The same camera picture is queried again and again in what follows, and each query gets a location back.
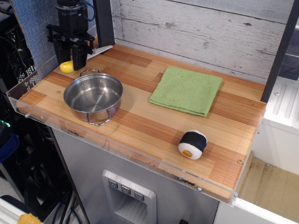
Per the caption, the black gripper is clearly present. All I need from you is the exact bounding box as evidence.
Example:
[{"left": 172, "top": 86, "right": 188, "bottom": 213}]
[{"left": 47, "top": 2, "right": 95, "bottom": 71}]

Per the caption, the yellow handled toy knife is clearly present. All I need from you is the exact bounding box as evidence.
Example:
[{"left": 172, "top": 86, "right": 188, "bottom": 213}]
[{"left": 59, "top": 45, "right": 113, "bottom": 73}]

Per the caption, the stainless steel pot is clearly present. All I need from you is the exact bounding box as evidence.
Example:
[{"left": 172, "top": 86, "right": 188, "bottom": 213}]
[{"left": 64, "top": 69, "right": 123, "bottom": 126}]

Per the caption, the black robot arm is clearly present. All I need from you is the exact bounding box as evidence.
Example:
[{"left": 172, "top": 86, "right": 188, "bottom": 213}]
[{"left": 47, "top": 0, "right": 95, "bottom": 70}]

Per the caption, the blue fabric panel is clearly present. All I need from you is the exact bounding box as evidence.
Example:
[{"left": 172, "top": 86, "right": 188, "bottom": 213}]
[{"left": 9, "top": 0, "right": 98, "bottom": 80}]

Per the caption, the clear acrylic table guard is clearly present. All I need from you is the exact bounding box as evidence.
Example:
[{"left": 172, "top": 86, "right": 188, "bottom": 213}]
[{"left": 8, "top": 70, "right": 265, "bottom": 205}]

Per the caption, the green folded cloth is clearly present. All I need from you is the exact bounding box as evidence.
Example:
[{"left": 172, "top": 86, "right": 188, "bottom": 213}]
[{"left": 149, "top": 66, "right": 223, "bottom": 117}]

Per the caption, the plush sushi roll toy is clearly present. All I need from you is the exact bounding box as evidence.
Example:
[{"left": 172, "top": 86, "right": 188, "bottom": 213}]
[{"left": 178, "top": 130, "right": 207, "bottom": 160}]

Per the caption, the silver dispenser panel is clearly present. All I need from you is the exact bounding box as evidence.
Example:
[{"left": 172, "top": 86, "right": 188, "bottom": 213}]
[{"left": 102, "top": 169, "right": 157, "bottom": 224}]

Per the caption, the white side cabinet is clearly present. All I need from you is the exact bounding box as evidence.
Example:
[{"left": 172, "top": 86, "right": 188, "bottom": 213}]
[{"left": 214, "top": 77, "right": 299, "bottom": 224}]

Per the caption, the black vertical post left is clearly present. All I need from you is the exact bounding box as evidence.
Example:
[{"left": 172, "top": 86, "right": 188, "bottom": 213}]
[{"left": 93, "top": 0, "right": 115, "bottom": 47}]

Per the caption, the black vertical post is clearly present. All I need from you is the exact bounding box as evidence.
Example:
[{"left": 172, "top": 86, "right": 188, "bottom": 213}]
[
  {"left": 260, "top": 0, "right": 299, "bottom": 103},
  {"left": 93, "top": 0, "right": 115, "bottom": 47}
]

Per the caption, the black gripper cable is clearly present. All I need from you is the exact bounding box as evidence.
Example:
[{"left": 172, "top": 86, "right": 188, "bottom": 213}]
[{"left": 80, "top": 0, "right": 96, "bottom": 22}]

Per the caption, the black vertical post right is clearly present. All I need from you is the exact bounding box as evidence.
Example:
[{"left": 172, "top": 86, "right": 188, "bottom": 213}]
[{"left": 260, "top": 0, "right": 299, "bottom": 103}]

